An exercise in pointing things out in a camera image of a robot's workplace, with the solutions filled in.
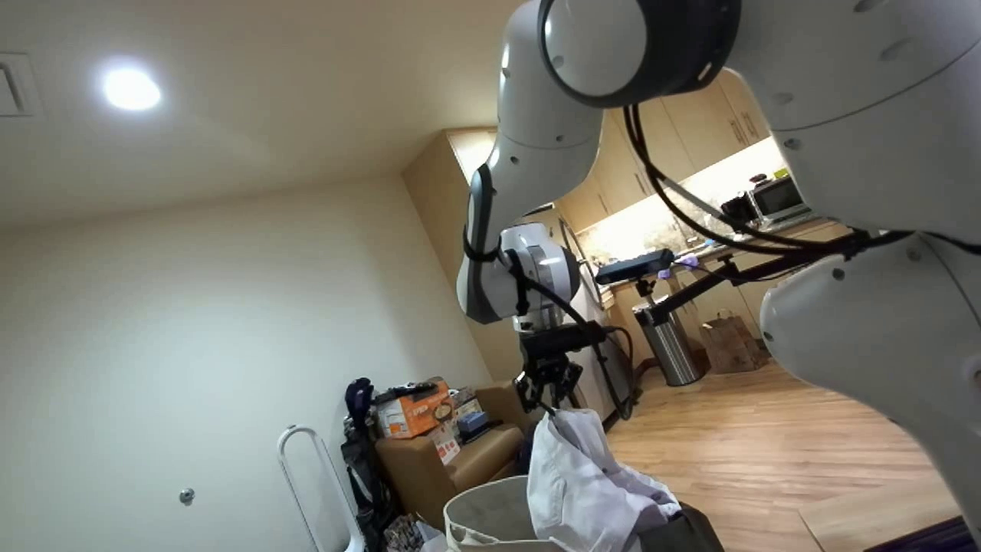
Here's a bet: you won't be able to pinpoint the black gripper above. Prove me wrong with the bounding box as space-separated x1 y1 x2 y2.
515 347 589 413

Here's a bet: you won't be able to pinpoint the white garment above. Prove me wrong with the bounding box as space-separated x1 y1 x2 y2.
525 407 682 552

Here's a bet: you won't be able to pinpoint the brown paper bag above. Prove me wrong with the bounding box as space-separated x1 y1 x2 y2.
699 312 770 379

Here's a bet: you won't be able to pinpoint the black bag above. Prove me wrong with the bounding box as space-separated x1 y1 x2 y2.
340 379 400 539

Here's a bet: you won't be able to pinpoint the stainless steel refrigerator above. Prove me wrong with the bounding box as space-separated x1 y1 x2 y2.
547 216 643 423

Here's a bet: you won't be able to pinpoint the blue white small box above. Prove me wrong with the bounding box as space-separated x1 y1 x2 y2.
452 395 495 442

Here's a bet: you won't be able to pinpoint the large brown cardboard box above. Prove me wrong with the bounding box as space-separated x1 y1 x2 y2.
374 423 531 527

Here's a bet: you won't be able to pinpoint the stainless steel trash can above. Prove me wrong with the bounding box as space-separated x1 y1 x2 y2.
635 305 705 390

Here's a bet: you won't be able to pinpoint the orange product box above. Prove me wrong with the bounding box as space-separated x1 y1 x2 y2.
378 381 460 445

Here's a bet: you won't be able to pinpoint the grey round bin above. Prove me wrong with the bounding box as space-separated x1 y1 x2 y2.
438 473 722 552

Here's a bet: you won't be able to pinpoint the tall light wood cabinet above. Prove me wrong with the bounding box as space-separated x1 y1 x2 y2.
400 127 525 387

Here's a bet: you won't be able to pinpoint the white bladeless loop fan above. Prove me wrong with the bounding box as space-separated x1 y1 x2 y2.
275 423 368 552

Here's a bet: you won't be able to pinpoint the black coffee maker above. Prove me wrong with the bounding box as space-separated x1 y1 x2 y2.
716 194 761 227

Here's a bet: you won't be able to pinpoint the silver microwave oven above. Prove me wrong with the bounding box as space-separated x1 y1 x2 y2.
748 175 814 229

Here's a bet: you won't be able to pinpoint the light wood upper cabinets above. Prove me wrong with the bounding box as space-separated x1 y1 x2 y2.
556 70 776 233

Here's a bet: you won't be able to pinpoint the dark purple flat object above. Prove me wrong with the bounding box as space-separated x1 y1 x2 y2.
883 517 981 552

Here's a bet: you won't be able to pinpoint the large round ceiling light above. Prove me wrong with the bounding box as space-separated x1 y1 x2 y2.
98 58 171 120

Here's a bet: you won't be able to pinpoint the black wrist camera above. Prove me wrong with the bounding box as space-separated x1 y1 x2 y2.
525 321 613 356

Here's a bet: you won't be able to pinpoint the black exterior camera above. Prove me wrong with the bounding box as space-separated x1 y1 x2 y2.
596 250 680 289

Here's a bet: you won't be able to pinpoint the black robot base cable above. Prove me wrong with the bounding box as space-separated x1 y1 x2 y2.
623 103 914 258

